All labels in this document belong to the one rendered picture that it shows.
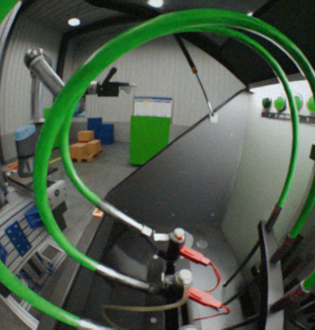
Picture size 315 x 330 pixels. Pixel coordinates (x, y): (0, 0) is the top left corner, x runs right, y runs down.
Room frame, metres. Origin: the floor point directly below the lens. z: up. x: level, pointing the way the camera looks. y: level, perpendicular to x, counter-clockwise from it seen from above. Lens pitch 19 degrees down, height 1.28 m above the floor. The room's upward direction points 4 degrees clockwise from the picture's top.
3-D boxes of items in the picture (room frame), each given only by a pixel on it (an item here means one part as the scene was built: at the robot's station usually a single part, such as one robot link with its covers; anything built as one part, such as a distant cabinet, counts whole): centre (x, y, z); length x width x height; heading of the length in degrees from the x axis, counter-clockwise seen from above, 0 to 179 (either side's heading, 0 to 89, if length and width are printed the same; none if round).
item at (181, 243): (0.16, -0.03, 1.00); 0.05 x 0.03 x 0.21; 90
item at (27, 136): (0.47, 0.64, 1.20); 0.13 x 0.12 x 0.14; 18
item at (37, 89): (0.60, 0.68, 1.41); 0.15 x 0.12 x 0.55; 18
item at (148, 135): (3.83, 0.24, 0.65); 0.95 x 0.86 x 1.30; 91
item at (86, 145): (4.06, 2.31, 0.39); 1.20 x 0.85 x 0.79; 5
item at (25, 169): (0.47, 0.64, 1.09); 0.15 x 0.15 x 0.10
